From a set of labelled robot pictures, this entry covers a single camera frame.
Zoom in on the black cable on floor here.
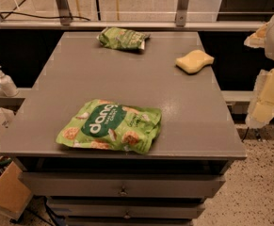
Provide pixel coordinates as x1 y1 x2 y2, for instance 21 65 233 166
0 10 92 22

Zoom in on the white pump dispenser bottle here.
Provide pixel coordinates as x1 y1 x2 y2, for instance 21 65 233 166
0 66 19 97

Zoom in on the middle grey drawer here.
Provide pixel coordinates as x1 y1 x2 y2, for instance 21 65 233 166
48 199 204 219

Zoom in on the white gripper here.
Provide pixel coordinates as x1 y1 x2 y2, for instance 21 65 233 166
244 15 274 129

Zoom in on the green dang rice chips bag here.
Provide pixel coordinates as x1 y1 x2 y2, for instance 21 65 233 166
56 99 162 154

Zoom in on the cardboard box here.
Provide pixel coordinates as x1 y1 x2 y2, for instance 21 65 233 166
0 108 32 220

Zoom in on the yellow sponge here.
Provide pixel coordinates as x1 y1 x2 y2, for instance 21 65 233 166
175 50 215 74

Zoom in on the grey drawer cabinet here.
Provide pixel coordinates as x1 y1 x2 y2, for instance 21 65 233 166
0 32 246 226

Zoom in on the green jalapeno chip bag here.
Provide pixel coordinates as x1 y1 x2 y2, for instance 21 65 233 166
97 27 150 50

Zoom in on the grey drawer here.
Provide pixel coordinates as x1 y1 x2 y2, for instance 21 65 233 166
19 172 225 198
48 199 204 219

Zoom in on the metal railing frame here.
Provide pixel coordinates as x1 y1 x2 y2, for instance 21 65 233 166
0 0 274 31

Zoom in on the top grey drawer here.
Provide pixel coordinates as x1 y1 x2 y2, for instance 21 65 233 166
19 172 225 198

